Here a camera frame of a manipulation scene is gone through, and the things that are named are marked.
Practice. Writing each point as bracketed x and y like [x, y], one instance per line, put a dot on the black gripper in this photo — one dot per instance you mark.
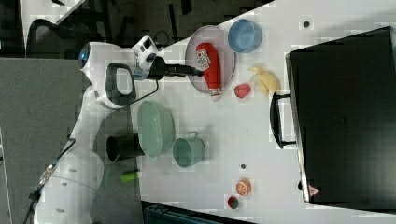
[158, 70]

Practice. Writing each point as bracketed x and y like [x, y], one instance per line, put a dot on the red plush ketchup bottle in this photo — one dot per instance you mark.
[208, 61]

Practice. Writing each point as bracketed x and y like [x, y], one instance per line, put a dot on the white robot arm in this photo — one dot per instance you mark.
[68, 187]

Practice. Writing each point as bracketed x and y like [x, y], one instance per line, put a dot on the grey round plate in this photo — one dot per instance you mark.
[218, 38]

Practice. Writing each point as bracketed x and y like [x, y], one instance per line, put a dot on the large green bowl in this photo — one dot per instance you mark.
[155, 128]

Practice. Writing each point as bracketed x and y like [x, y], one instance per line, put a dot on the red plush strawberry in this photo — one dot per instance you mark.
[242, 90]

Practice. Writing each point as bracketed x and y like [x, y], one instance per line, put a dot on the blue bowl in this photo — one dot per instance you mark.
[244, 36]

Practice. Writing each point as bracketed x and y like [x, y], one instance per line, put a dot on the green metal cup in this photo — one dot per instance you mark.
[188, 150]

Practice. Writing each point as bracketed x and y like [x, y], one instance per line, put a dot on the yellow plush peeled banana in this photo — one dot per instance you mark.
[265, 80]

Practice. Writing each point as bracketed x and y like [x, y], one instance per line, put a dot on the black cylinder cup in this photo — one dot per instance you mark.
[125, 147]

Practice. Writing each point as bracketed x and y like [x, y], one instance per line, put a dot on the green marker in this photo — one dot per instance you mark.
[130, 176]

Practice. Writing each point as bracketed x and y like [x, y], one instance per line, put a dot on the orange slice toy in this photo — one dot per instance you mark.
[243, 187]

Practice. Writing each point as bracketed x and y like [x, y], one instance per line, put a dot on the black office chair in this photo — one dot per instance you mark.
[47, 40]

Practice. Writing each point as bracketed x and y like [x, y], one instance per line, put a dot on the small red green fruit toy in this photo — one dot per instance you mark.
[233, 202]

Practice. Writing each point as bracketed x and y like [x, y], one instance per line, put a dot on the dark blue bin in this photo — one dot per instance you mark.
[155, 213]

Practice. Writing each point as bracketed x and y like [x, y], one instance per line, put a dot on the black toaster oven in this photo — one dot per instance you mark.
[342, 96]

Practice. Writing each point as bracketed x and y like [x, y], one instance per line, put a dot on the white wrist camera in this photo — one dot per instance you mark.
[145, 51]

